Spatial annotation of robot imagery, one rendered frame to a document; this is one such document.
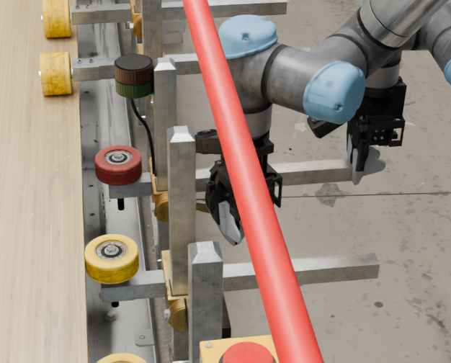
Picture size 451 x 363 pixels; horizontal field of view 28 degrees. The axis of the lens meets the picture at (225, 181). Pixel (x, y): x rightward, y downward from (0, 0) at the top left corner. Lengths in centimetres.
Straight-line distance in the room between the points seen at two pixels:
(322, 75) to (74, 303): 47
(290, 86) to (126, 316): 69
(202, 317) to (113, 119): 124
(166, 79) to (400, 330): 136
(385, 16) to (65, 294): 58
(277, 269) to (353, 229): 273
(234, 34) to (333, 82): 14
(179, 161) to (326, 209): 180
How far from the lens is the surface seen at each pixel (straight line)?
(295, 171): 161
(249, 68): 114
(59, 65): 172
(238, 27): 115
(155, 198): 153
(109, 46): 257
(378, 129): 157
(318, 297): 264
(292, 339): 16
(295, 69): 111
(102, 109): 227
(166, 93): 143
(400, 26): 116
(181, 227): 127
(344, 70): 110
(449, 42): 143
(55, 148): 160
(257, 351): 74
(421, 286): 273
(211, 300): 102
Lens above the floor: 176
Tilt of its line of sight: 35 degrees down
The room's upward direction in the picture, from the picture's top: 1 degrees clockwise
